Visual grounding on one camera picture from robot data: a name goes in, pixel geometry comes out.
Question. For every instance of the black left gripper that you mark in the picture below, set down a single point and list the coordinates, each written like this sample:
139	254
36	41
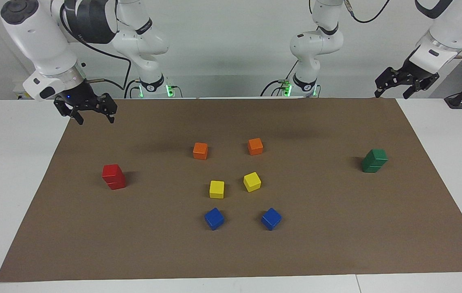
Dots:
412	72

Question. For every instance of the yellow wooden block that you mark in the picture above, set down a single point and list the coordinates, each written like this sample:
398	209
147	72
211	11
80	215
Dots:
216	189
252	182

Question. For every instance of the red wooden block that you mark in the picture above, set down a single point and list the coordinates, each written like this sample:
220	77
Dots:
117	185
112	171

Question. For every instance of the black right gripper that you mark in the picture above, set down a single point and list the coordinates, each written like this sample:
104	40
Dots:
80	97

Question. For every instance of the green wooden block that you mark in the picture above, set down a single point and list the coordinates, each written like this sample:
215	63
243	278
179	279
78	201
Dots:
371	169
375	156

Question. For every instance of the orange wooden block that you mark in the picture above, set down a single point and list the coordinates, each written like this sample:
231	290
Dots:
255	146
200	151

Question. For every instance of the blue wooden block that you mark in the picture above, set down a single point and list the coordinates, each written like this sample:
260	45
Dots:
214	218
271	218

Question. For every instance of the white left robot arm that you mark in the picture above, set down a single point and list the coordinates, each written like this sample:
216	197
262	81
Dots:
316	44

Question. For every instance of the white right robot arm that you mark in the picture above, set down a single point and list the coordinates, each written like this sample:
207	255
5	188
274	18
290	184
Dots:
39	36

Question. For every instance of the white power socket box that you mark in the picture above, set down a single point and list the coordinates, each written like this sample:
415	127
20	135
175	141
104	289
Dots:
18	90

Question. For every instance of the brown table mat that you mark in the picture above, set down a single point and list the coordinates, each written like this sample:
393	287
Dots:
230	252

